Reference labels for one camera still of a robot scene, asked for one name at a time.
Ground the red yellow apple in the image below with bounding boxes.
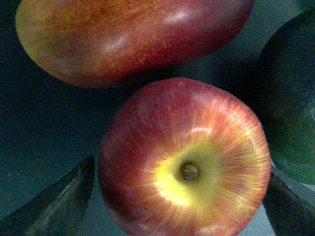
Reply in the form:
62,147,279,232
98,78,271,236

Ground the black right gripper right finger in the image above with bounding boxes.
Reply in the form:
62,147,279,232
263,171,315,236

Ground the orange red mango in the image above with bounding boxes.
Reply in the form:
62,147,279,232
15,0,254,89

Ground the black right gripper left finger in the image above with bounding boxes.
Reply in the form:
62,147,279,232
0,156,95,236

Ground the dark green avocado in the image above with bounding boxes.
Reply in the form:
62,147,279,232
255,9,315,185

